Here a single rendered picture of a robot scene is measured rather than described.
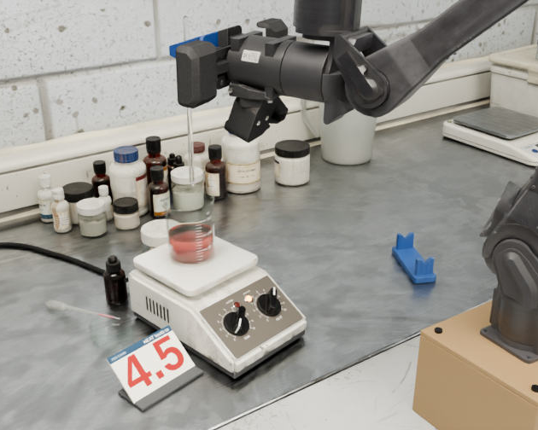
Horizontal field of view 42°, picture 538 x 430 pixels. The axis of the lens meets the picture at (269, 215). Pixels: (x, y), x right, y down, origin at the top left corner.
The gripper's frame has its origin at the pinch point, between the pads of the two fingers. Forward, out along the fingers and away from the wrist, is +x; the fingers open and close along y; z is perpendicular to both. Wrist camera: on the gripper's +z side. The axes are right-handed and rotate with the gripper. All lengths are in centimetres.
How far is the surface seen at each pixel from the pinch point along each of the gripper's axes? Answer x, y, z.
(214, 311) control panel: -5.9, -5.9, 28.8
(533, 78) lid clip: -19, 104, 23
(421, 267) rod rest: -21.6, 23.3, 32.3
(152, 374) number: -3.0, -14.4, 33.5
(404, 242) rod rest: -16.7, 29.6, 32.5
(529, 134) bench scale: -23, 89, 31
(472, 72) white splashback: -3, 112, 26
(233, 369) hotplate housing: -10.6, -9.2, 33.2
